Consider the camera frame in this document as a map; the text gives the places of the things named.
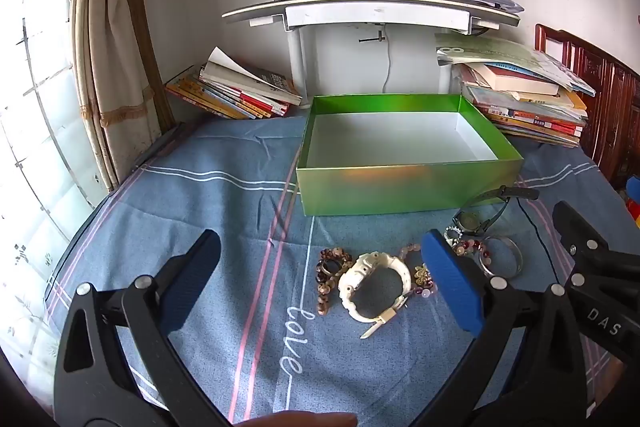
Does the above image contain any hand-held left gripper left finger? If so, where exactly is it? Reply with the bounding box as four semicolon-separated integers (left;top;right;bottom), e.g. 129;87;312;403
52;229;236;427

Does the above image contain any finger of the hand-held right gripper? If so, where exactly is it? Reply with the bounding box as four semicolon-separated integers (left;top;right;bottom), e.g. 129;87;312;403
552;201;640;293

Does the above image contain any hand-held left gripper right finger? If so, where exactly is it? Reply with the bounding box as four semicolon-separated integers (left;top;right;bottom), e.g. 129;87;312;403
410;229;588;427

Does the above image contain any pink bead bracelet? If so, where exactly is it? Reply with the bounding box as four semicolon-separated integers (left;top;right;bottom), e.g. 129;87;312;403
399;243;438;300

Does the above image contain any dark wristwatch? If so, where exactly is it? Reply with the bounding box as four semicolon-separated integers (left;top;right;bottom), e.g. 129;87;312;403
452;186;541;238

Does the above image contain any white wristwatch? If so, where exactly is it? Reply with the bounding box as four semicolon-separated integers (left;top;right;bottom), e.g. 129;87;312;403
337;252;413;340

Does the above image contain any green cardboard box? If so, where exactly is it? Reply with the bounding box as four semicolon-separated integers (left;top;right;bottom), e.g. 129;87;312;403
295;93;524;218

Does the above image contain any brown bead bracelet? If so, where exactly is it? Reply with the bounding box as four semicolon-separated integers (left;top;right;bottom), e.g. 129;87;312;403
315;247;353;303

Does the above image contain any person's left hand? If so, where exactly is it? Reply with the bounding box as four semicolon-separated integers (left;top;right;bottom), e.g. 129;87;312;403
234;412;359;427

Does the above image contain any colourful plastic item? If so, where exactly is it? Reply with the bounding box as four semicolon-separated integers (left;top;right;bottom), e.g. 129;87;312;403
625;174;640;228

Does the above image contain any silver bangle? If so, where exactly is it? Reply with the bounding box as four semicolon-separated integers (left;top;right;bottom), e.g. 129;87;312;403
479;234;524;279

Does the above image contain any blue striped blanket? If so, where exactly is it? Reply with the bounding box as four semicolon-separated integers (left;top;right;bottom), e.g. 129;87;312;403
45;114;631;427

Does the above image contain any carved wooden headboard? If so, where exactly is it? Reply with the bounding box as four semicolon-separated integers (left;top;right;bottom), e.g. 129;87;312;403
534;24;640;198

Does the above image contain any tall stack of books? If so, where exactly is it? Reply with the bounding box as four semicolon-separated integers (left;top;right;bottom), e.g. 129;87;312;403
435;32;597;148

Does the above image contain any small stack of books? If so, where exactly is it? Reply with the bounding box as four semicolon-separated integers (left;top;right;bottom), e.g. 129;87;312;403
165;47;303;120

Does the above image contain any window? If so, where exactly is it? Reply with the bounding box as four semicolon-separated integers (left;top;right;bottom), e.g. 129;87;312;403
0;0;111;358

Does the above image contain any beige curtain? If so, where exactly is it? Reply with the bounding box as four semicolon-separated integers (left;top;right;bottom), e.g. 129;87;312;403
67;0;176;192

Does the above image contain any white desk shelf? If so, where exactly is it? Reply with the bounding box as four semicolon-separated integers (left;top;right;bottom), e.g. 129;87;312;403
221;0;521;108

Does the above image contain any dark red bead bracelet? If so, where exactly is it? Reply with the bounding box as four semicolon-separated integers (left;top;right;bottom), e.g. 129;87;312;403
452;238;496;260

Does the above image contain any black cable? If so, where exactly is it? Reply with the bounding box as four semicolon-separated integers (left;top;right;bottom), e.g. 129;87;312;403
515;197;566;283

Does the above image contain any white cable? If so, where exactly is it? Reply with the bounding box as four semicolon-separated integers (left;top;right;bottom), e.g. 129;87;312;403
381;34;396;95

